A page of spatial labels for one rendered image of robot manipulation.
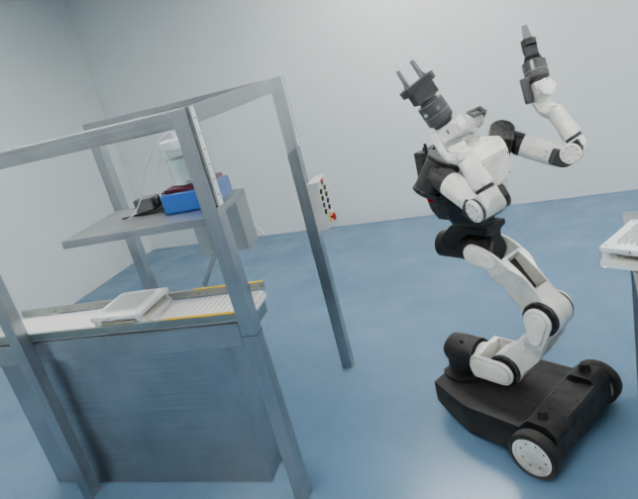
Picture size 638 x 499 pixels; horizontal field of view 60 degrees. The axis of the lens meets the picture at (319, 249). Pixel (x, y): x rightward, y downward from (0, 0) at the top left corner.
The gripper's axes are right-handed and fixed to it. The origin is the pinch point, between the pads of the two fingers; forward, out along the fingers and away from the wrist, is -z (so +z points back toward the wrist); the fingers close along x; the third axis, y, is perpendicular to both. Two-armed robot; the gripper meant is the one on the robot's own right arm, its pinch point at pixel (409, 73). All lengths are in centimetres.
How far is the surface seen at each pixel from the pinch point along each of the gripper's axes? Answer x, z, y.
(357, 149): 32, 53, -359
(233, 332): -102, 38, -33
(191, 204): -83, -9, -35
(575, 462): -30, 158, -7
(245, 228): -74, 11, -46
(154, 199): -96, -20, -53
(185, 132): -67, -29, -13
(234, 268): -84, 17, -19
